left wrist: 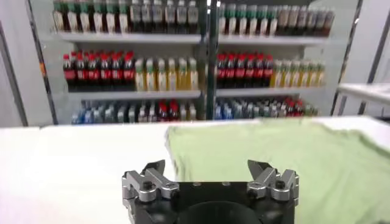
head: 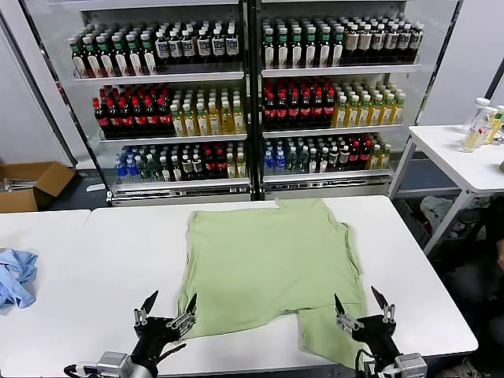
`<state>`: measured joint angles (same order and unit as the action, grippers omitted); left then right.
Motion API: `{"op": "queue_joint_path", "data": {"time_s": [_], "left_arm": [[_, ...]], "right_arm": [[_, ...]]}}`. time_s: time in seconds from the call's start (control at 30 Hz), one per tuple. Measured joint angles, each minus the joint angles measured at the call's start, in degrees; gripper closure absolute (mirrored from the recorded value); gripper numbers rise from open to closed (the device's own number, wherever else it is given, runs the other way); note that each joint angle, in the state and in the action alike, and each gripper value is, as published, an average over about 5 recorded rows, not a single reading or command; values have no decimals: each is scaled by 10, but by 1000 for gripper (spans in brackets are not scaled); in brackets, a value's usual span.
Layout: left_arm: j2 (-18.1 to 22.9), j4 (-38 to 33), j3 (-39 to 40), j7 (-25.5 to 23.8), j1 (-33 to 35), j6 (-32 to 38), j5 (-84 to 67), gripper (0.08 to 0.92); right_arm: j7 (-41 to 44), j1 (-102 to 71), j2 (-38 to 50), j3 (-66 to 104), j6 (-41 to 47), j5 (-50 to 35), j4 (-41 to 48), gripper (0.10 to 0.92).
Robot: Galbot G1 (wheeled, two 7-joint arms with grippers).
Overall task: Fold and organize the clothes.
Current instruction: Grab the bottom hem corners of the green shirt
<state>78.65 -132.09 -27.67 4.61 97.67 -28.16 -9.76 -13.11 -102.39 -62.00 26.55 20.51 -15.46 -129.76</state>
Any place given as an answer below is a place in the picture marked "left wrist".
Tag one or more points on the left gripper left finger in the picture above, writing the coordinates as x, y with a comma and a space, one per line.
152, 184

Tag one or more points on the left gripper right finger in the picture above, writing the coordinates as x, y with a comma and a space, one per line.
268, 182

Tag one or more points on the light green t-shirt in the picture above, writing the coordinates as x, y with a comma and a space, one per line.
274, 158

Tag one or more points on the yellow juice bottle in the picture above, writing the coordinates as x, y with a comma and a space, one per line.
286, 76
192, 77
150, 77
277, 76
320, 76
161, 77
295, 76
171, 77
303, 76
312, 76
182, 77
139, 77

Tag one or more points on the red cap cola bottle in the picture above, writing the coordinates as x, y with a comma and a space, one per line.
105, 74
259, 73
249, 73
80, 74
221, 73
93, 74
230, 73
117, 74
268, 72
239, 73
69, 74
129, 73

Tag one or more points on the white side table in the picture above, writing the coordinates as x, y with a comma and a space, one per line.
365, 90

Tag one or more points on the metal beverage display shelf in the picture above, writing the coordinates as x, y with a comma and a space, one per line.
122, 39
268, 41

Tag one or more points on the green cap tea bottle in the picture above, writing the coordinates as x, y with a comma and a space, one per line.
58, 19
110, 19
71, 19
97, 19
252, 22
123, 19
272, 22
241, 22
84, 19
222, 22
230, 22
262, 22

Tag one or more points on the beige label dark bottle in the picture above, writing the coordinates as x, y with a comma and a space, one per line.
293, 19
283, 19

